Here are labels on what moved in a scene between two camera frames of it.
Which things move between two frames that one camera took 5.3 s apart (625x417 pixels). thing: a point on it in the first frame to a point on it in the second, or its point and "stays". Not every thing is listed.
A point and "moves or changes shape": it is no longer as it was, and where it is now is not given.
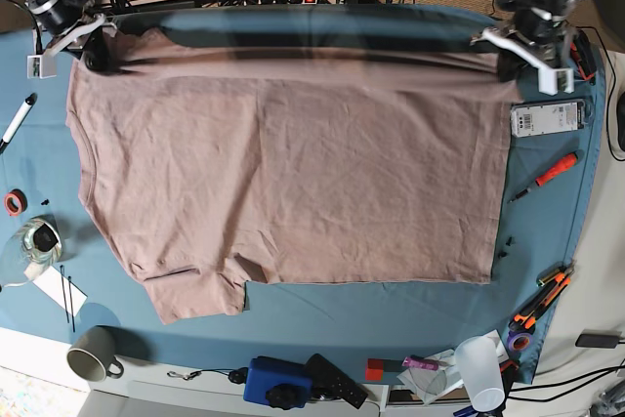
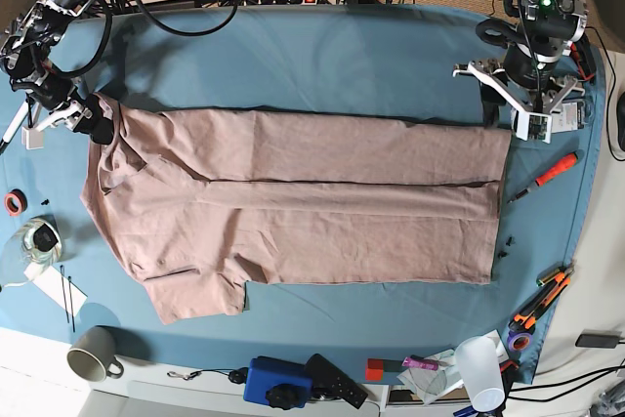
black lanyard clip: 237,375 stays
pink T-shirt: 222,156 moves or changes shape
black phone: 598,339 stays
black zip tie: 64,292 stays
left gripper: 549,44 to 534,111
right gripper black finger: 97,53 to 98,127
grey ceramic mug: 92,354 stays
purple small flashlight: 412,361 stays
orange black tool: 583,55 stays
